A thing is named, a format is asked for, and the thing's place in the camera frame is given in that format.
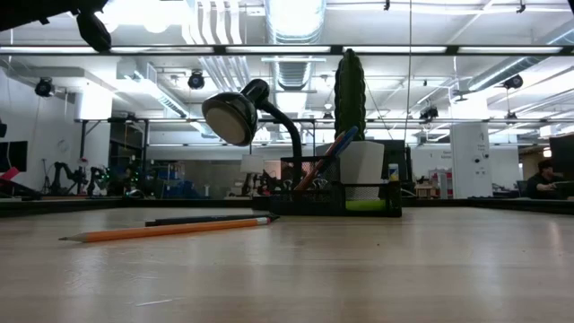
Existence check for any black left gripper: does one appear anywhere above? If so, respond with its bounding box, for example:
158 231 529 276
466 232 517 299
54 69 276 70
44 0 112 53

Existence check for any orange pencil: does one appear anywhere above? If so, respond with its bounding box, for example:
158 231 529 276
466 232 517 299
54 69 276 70
57 216 274 244
306 129 347 193

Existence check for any green sticky note pad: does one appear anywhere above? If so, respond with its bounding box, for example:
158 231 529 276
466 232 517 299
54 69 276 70
344 199 388 213

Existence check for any black mesh desk organizer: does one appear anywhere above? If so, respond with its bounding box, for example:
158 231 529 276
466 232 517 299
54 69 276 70
268 155 404 219

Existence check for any black metal rack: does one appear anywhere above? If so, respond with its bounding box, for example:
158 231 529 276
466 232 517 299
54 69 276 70
74 117 152 198

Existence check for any black gooseneck desk lamp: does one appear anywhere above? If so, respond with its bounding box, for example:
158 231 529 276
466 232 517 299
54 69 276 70
201 78 305 212

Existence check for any blue storage bin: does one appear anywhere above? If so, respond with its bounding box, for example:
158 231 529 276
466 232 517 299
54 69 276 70
156 166 194 198

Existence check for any long ceiling light strip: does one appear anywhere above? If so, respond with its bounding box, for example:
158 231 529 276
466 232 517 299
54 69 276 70
0 43 574 57

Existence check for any white lampshade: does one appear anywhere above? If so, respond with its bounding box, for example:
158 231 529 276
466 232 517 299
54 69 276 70
239 154 266 175

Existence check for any black pen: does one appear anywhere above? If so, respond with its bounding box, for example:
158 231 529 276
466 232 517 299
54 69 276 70
144 213 281 227

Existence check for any green cactus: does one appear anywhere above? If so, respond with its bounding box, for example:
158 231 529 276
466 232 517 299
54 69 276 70
333 48 367 143

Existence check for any white square pillar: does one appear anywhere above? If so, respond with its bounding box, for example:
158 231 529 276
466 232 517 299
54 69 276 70
449 123 491 199

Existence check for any person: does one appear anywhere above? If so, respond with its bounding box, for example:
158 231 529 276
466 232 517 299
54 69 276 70
523 159 574 202

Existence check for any black desk monitor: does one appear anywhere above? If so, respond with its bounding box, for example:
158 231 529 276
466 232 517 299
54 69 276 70
549 134 574 180

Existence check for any white rectangular air duct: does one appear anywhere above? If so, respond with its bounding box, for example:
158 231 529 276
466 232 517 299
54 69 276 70
114 60 216 138

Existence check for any black wall monitor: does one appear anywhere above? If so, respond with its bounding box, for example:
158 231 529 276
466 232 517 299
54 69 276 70
0 140 29 173

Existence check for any black aluminium table frame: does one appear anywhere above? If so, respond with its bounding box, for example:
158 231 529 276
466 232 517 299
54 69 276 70
0 196 574 218

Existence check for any silver round air duct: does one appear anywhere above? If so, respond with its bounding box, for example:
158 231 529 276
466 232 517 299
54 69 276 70
264 0 328 44

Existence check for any thin hanging cable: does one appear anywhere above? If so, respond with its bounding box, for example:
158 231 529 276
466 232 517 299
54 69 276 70
405 0 413 144

